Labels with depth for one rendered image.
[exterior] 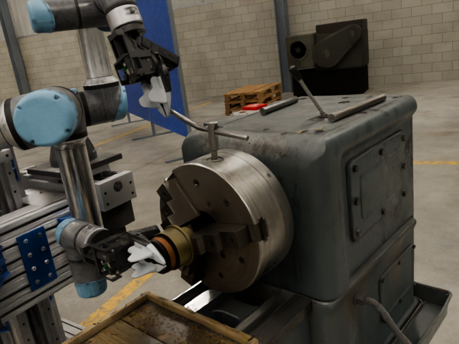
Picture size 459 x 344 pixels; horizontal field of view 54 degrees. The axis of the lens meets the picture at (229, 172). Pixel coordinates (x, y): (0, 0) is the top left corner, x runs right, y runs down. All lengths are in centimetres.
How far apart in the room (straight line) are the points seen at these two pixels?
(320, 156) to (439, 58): 997
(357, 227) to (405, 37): 984
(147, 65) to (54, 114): 22
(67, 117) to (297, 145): 50
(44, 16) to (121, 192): 58
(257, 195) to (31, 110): 49
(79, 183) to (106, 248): 30
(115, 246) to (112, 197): 51
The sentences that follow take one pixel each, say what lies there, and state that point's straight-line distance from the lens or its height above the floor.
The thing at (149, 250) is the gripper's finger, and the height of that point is 111.
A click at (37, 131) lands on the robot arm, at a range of 101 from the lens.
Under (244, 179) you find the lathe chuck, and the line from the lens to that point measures 93.
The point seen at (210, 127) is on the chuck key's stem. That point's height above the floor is 131.
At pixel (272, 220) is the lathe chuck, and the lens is 94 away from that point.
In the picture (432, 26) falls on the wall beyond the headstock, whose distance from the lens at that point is 1086.
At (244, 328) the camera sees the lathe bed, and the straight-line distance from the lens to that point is 108.
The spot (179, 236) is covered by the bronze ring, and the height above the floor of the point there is 111.
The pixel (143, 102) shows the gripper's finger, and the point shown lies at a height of 137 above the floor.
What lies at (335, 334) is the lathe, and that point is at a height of 76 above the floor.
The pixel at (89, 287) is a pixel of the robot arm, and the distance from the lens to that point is 115.
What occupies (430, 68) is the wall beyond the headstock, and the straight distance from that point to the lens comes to 1092.
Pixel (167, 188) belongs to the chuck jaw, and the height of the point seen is 119.
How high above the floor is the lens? 149
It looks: 17 degrees down
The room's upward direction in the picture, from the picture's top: 8 degrees counter-clockwise
